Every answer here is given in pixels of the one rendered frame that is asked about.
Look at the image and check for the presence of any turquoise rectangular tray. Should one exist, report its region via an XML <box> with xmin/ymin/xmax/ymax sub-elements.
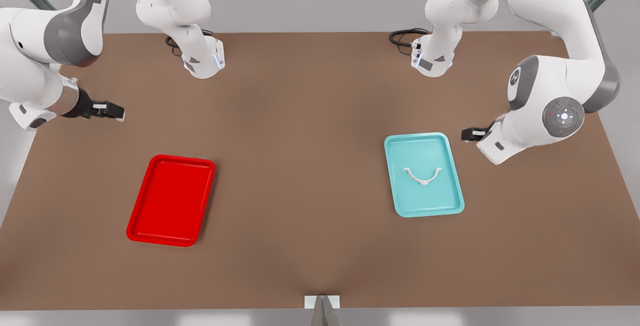
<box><xmin>383</xmin><ymin>132</ymin><xmax>465</xmax><ymax>218</ymax></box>

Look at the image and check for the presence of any white drainage pipe clamp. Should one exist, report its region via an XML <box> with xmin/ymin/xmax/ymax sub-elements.
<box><xmin>403</xmin><ymin>166</ymin><xmax>444</xmax><ymax>187</ymax></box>

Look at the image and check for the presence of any red rectangular tray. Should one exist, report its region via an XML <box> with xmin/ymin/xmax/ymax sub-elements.
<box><xmin>126</xmin><ymin>154</ymin><xmax>217</xmax><ymax>248</ymax></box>

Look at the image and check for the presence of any black cable loop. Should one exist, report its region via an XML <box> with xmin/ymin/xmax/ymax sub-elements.
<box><xmin>388</xmin><ymin>28</ymin><xmax>432</xmax><ymax>57</ymax></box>
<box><xmin>165</xmin><ymin>29</ymin><xmax>215</xmax><ymax>58</ymax></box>

